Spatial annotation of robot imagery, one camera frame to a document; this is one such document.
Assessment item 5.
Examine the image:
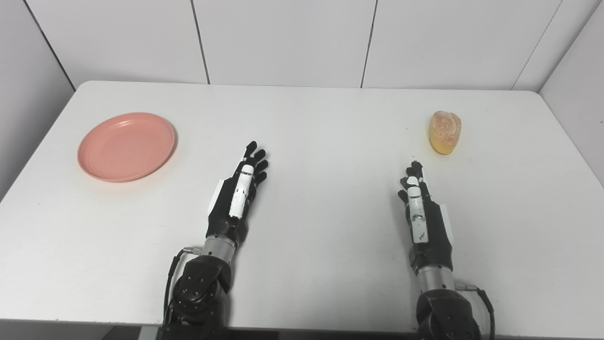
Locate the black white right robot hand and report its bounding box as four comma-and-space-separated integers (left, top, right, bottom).
398, 161, 454, 274

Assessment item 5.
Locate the pink round plate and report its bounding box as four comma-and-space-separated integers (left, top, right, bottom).
77, 112, 176, 183

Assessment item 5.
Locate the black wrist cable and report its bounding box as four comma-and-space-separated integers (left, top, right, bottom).
163, 246, 204, 331
454, 281, 496, 340

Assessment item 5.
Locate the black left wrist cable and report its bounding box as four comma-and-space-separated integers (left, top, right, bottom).
163, 246, 204, 331

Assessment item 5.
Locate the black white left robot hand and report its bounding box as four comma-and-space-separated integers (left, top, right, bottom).
206, 141, 269, 246

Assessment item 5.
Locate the crusty bread roll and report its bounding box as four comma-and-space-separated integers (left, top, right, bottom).
428, 110, 462, 155

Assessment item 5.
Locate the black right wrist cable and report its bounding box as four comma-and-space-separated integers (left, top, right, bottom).
454, 281, 496, 340

